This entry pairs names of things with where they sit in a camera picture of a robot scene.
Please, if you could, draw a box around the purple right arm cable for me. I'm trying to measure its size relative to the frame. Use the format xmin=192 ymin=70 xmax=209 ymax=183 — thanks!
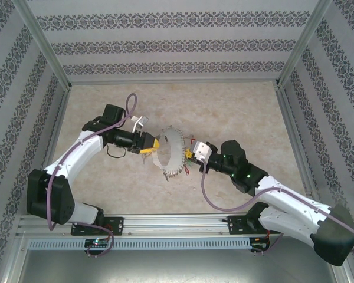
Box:
xmin=200 ymin=160 xmax=354 ymax=256

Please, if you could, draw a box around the aluminium table side rail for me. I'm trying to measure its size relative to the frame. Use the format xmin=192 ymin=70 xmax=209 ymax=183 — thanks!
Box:
xmin=276 ymin=87 xmax=325 ymax=213

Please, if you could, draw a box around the grey metal front tray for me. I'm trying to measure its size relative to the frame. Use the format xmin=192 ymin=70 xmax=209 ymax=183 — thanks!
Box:
xmin=17 ymin=247 xmax=349 ymax=283

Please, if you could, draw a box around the aluminium table back rail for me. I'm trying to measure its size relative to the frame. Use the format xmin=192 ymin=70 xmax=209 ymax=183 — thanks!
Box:
xmin=67 ymin=78 xmax=281 ymax=88

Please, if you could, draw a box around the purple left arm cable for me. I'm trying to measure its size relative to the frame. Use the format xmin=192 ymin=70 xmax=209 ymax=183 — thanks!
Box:
xmin=45 ymin=93 xmax=138 ymax=259

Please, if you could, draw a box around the grey slotted cable duct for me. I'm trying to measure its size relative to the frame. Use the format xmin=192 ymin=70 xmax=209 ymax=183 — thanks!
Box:
xmin=28 ymin=237 xmax=253 ymax=251

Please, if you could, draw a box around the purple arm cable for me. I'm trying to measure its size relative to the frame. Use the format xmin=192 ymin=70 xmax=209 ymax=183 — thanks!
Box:
xmin=45 ymin=93 xmax=138 ymax=259
xmin=200 ymin=160 xmax=354 ymax=256

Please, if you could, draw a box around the translucent key strap with rings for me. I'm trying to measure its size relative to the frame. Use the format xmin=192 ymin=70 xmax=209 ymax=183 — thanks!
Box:
xmin=153 ymin=126 xmax=194 ymax=183

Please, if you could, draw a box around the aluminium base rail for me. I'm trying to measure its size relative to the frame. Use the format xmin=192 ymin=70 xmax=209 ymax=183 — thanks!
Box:
xmin=16 ymin=212 xmax=336 ymax=236

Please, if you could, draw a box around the aluminium frame post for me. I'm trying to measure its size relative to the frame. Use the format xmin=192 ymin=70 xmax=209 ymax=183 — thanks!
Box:
xmin=11 ymin=0 xmax=73 ymax=89
xmin=277 ymin=0 xmax=336 ymax=88

